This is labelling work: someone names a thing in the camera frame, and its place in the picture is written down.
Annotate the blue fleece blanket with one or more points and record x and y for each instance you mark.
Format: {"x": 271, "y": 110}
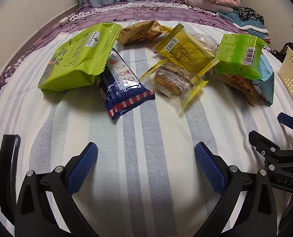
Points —
{"x": 245, "y": 26}

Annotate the yellow biscuit packet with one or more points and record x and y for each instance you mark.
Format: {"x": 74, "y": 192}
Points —
{"x": 183, "y": 51}

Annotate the mauve folded quilt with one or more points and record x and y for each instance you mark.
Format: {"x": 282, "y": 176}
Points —
{"x": 193, "y": 1}

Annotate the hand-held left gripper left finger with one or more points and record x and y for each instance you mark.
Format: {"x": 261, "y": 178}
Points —
{"x": 83, "y": 167}

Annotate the blue red-checkered snack packet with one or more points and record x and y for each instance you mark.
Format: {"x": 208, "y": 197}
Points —
{"x": 121, "y": 88}

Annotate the white wardrobe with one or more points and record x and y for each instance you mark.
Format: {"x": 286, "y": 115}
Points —
{"x": 25, "y": 7}

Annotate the tan dotted snack packet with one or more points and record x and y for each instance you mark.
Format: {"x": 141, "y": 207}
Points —
{"x": 136, "y": 33}

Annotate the large green snack bag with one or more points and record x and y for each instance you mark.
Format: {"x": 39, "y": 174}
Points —
{"x": 72, "y": 61}

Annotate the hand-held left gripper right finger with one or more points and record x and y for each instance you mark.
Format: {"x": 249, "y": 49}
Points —
{"x": 210, "y": 169}

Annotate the tan brown-label pancake packet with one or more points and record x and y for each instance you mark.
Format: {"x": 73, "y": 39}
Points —
{"x": 240, "y": 86}

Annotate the small green snack packet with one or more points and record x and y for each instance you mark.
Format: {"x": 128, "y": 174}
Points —
{"x": 235, "y": 54}

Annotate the clear biscuit packet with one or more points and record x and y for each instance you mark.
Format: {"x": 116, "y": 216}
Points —
{"x": 207, "y": 42}

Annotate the clear yellow-edged round cake packet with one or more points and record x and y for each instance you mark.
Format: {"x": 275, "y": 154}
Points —
{"x": 171, "y": 79}

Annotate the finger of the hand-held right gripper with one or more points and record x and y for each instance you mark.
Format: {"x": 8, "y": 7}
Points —
{"x": 259, "y": 140}
{"x": 288, "y": 121}

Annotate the light blue snack packet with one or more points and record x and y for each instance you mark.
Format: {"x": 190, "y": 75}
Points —
{"x": 266, "y": 79}

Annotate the leopard print cloth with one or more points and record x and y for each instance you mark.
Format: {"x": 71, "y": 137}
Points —
{"x": 248, "y": 14}

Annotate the purple floral bedsheet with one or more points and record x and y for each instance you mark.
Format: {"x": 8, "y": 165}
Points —
{"x": 161, "y": 12}

